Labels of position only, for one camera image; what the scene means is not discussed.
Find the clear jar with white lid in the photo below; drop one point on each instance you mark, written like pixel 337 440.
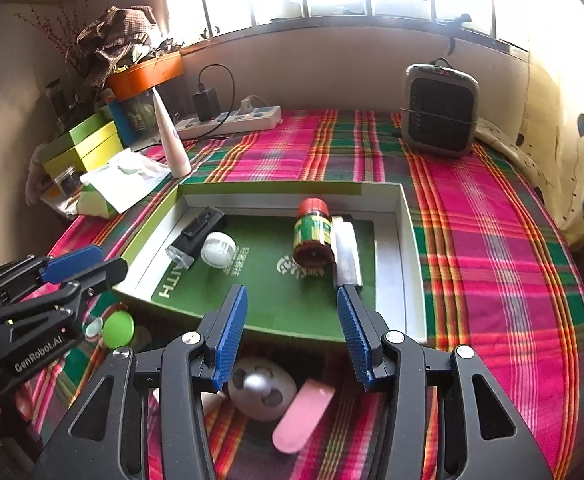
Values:
pixel 218 249

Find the small yellow green box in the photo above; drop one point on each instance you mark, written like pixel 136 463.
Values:
pixel 99 140

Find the green-topped white knob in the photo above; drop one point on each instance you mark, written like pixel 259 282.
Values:
pixel 118 329

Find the white plug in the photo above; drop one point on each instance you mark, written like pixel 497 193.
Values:
pixel 248 106

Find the orange planter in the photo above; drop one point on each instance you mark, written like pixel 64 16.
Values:
pixel 144 77

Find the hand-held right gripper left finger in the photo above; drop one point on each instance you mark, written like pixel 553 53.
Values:
pixel 232 335

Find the amber bottle with red cap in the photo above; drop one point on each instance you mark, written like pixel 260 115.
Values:
pixel 312 232

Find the brown checked cloth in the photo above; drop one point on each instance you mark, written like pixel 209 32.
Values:
pixel 117 35

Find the black plug-in charger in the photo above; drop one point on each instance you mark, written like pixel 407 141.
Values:
pixel 206 105

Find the green cardboard box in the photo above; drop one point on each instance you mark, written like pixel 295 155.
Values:
pixel 282 305

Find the large yellow green box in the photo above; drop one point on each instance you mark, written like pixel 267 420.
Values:
pixel 67 165

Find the green tissue pack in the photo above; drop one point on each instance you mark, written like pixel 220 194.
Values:
pixel 92 202

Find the pale pink cloth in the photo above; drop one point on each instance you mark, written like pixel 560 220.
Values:
pixel 34 175

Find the blue printed box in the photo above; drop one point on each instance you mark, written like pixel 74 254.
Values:
pixel 134 120

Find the black rectangular device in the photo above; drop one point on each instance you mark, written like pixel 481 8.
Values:
pixel 197 232

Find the grey fan heater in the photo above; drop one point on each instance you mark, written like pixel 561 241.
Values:
pixel 439 110

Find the silver rectangular device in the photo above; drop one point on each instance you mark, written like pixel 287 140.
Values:
pixel 347 255

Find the white power strip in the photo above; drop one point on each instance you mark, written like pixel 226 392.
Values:
pixel 262 117

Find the white cosmetic tube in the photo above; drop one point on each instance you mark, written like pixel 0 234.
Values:
pixel 174 150

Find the cream curtain with hearts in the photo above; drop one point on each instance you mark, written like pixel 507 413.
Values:
pixel 571 160

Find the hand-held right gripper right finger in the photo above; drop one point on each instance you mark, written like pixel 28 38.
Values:
pixel 351 340

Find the small glass jar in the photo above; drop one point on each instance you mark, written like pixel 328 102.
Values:
pixel 67 180

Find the pink green plaid tablecloth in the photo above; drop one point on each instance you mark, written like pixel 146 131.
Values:
pixel 471 260

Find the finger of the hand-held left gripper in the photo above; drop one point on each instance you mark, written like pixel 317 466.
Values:
pixel 107 272
pixel 72 262

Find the white round panda gadget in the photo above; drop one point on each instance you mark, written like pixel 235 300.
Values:
pixel 262 390

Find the white plastic wipes pack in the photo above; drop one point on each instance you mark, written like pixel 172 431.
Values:
pixel 127 175

